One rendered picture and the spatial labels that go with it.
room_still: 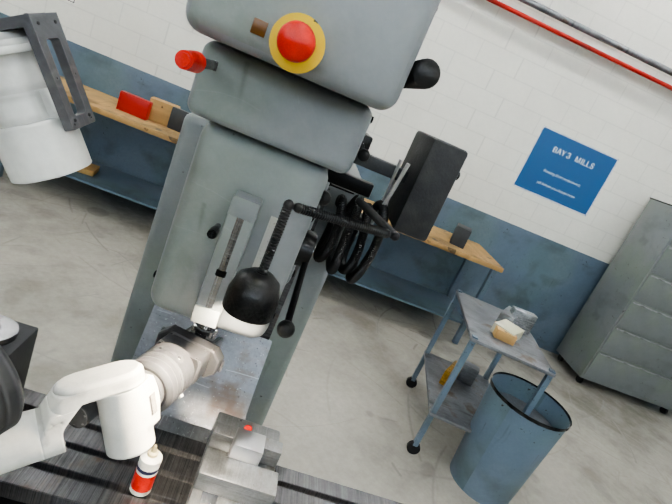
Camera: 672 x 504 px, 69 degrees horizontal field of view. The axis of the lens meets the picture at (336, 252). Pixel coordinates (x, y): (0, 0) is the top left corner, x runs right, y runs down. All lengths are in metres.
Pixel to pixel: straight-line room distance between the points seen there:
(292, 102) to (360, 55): 0.14
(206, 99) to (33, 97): 0.28
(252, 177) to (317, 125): 0.13
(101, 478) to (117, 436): 0.37
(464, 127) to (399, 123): 0.66
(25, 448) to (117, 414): 0.11
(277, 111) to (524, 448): 2.54
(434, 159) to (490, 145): 4.29
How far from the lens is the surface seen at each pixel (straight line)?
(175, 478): 1.16
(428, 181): 1.05
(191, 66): 0.56
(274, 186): 0.73
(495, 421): 2.95
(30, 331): 1.12
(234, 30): 0.60
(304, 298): 1.29
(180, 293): 0.81
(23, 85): 0.47
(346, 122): 0.68
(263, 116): 0.69
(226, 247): 0.73
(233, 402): 1.35
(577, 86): 5.60
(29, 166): 0.47
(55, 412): 0.72
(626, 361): 5.98
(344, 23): 0.59
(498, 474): 3.07
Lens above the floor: 1.73
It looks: 17 degrees down
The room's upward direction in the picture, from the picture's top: 23 degrees clockwise
